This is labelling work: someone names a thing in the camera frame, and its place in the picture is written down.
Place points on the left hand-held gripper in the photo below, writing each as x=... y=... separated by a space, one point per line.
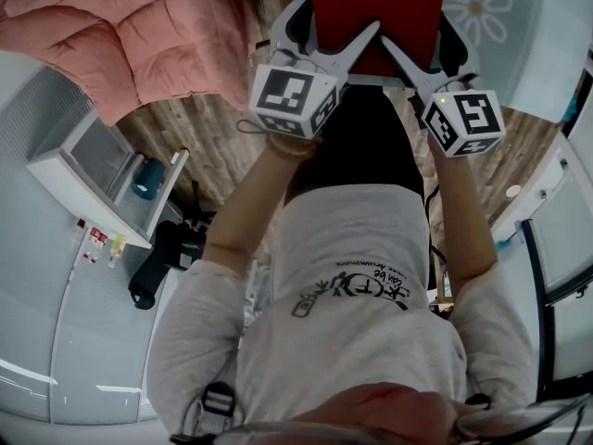
x=287 y=95

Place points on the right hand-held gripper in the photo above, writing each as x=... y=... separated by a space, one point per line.
x=463 y=118

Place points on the red book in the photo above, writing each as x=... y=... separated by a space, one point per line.
x=375 y=16

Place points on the pink cushioned armchair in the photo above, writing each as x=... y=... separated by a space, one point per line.
x=116 y=40

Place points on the person's right forearm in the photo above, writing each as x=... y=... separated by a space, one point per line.
x=463 y=211

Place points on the person's left forearm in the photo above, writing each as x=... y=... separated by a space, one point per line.
x=245 y=202

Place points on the table with light blue cloth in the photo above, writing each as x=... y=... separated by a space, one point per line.
x=546 y=77

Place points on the light blue floral tablecloth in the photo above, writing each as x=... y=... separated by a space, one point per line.
x=533 y=40

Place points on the white round disc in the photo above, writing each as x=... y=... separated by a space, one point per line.
x=512 y=191

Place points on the white window ledge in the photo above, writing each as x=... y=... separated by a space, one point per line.
x=565 y=211

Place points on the teal pouch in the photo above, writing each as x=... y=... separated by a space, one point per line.
x=148 y=179

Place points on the black bag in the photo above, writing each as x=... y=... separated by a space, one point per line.
x=162 y=258

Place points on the white side table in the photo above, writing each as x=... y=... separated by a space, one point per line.
x=92 y=202

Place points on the yellow liquid bottle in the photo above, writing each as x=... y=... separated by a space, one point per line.
x=117 y=248

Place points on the white printed t-shirt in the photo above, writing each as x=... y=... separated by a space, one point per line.
x=352 y=341

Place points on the grey ribbed glass partition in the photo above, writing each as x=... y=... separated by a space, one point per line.
x=28 y=248

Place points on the person's face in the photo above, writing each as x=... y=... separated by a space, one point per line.
x=384 y=415

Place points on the person's eyeglasses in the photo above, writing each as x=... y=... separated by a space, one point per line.
x=533 y=417

